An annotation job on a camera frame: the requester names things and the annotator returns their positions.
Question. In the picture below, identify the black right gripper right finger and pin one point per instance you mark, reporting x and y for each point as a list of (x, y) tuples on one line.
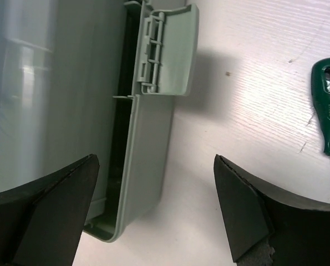
[(267, 225)]

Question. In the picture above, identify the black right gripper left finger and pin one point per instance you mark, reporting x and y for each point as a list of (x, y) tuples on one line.
[(41, 221)]

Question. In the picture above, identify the green plastic toolbox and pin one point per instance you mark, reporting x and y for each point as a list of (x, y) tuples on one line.
[(94, 77)]

